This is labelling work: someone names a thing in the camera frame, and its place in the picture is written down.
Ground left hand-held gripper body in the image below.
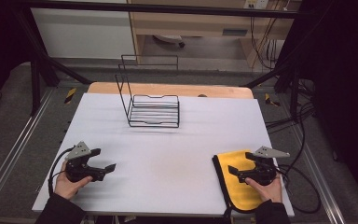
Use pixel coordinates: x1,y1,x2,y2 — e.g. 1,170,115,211
64,141,106,184

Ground yellow towel with black trim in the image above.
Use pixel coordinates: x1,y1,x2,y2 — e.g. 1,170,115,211
212,149,274,218

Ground person's right hand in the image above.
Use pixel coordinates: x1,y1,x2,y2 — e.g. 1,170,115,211
244,174,283,203

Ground wooden table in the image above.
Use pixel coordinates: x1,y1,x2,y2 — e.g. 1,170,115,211
87,81,255,100

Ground hanging desk cables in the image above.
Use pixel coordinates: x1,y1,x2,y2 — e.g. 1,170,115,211
250,17,282,71

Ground light wooden desk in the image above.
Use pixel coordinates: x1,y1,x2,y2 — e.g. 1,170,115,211
127,0,302,68

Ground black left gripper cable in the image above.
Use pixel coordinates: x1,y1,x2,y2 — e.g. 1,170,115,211
48,145,76,198

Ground yellow black tape strip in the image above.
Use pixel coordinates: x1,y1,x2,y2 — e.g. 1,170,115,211
63,87,77,105
264,92,281,107

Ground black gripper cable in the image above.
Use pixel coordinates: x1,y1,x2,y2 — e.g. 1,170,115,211
48,145,76,198
273,163,322,215

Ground grey chair base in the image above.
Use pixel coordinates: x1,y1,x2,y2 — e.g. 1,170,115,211
153,35,186,49

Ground black floor cable bundle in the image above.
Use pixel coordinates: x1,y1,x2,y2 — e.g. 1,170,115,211
265,77,317,133

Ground white cabinet panel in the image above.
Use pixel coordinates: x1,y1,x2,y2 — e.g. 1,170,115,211
30,7,136,60

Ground aluminium floor rail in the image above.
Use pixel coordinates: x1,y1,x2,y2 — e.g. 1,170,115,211
0,88,56,216
292,124,347,224

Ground black metal frame bar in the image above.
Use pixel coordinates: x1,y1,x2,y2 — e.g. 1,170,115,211
12,0,309,20

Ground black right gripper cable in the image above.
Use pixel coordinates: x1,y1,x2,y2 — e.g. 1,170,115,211
273,163,322,215

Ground black wire rack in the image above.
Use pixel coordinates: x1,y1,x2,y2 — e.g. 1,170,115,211
115,54,181,129

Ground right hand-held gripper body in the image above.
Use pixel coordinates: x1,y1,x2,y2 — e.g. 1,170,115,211
245,146,291,187

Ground white wall socket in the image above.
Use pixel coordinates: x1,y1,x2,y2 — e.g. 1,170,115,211
243,0,269,9

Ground black frame strut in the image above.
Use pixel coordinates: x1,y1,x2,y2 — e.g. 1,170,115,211
13,12,93,117
244,46,302,122

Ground white table cover board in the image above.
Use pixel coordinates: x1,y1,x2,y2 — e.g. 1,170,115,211
32,92,296,217

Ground person's left hand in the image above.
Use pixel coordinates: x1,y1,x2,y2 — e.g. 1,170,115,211
54,160,93,201

